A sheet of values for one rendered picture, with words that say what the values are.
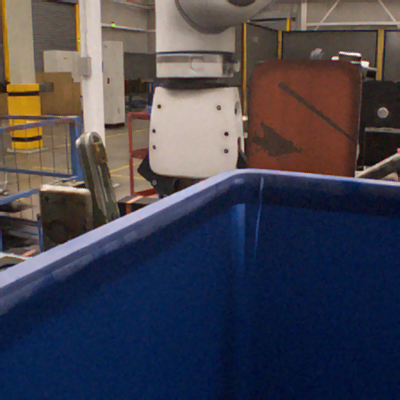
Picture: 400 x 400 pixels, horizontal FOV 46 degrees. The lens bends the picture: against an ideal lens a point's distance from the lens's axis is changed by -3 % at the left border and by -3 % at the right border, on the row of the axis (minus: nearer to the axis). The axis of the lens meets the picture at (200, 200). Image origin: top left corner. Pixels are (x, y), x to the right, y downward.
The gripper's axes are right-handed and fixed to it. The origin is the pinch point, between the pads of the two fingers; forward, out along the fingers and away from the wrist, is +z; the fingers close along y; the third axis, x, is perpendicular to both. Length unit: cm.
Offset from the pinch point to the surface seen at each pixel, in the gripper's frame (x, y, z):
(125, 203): -17.4, 18.6, 4.3
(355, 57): 1.8, -16.7, -18.1
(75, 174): -207, 158, 47
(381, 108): -27.7, -20.2, -11.5
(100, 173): -5.0, 15.5, -3.3
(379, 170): 0.8, -19.7, -7.3
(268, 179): 34.2, -15.0, -13.0
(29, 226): -210, 203, 88
